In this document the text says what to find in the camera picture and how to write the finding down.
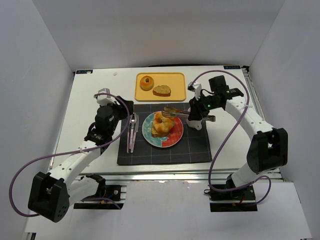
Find metal food tongs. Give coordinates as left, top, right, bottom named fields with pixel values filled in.
left=161, top=107, right=216, bottom=122

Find twisted orange bread ring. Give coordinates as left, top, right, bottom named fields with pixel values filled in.
left=152, top=111, right=176, bottom=133

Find sliced bread piece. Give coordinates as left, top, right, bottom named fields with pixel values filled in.
left=152, top=85, right=171, bottom=97
left=151, top=125, right=171, bottom=138

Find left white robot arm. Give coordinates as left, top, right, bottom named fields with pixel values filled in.
left=28, top=99, right=134, bottom=223

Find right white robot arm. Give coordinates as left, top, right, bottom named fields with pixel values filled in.
left=187, top=75, right=288, bottom=193

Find white ceramic mug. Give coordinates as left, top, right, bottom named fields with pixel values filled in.
left=186, top=107, right=202, bottom=131

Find red and teal plate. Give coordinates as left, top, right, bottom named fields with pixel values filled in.
left=142, top=111, right=184, bottom=148

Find yellow plastic tray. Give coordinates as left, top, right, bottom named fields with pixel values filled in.
left=135, top=72, right=187, bottom=102

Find dark checked placemat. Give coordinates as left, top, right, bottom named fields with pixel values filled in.
left=117, top=102, right=212, bottom=166

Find round glazed bun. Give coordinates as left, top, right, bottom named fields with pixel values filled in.
left=139, top=75, right=155, bottom=91

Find pink handled spoon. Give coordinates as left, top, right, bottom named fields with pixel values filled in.
left=126, top=115, right=135, bottom=154

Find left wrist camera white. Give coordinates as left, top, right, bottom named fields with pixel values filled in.
left=94, top=88, right=116, bottom=106

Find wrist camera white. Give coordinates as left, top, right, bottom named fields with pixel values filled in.
left=187, top=81, right=202, bottom=100
left=94, top=88, right=116, bottom=106

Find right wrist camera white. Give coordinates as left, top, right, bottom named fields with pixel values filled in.
left=187, top=81, right=202, bottom=100

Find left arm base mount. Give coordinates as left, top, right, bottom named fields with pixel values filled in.
left=73, top=180, right=127, bottom=210

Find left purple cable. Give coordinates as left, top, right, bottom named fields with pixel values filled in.
left=8, top=92, right=133, bottom=217

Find purple cable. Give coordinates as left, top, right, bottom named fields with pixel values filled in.
left=191, top=69, right=272, bottom=206
left=8, top=92, right=133, bottom=217

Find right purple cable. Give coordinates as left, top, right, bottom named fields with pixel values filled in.
left=191, top=69, right=272, bottom=206

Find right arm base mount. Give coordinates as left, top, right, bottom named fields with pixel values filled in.
left=203, top=186, right=258, bottom=213

